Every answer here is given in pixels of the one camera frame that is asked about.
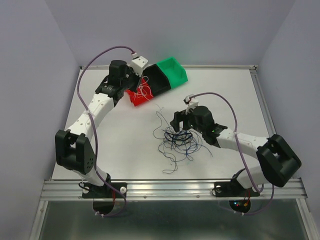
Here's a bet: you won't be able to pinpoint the white wires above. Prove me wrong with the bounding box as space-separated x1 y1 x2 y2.
132 76 154 102

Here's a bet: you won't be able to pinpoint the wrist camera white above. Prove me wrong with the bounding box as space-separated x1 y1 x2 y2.
130 56 149 77
183 94 199 114

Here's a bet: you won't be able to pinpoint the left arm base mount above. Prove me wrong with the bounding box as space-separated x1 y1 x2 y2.
78 182 127 199

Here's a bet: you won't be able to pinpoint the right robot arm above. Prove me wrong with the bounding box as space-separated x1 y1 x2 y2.
170 106 302 195

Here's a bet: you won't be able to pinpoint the aluminium front rail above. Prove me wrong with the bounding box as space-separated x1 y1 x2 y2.
40 179 308 202

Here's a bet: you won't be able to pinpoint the red plastic bin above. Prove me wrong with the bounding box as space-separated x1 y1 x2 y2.
125 76 154 107

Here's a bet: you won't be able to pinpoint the blue black wire bundle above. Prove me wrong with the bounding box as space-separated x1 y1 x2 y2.
152 105 213 175

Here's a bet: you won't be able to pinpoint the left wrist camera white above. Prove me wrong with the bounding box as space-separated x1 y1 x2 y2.
130 56 149 77

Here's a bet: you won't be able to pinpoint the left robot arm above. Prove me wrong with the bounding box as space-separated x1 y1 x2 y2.
55 56 148 197

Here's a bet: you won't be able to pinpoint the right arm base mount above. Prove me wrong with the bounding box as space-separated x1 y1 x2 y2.
211 181 260 198

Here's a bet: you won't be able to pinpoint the green plastic bin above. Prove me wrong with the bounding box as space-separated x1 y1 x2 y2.
156 57 188 89

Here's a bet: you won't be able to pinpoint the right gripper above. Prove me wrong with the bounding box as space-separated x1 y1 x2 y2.
169 105 205 135

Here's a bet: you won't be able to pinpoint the black plastic bin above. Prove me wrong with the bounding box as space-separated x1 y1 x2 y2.
143 64 171 97

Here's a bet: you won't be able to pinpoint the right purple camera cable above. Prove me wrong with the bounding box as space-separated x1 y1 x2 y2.
191 92 275 216

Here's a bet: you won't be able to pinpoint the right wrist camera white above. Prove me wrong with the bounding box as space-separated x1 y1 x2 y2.
183 94 199 114

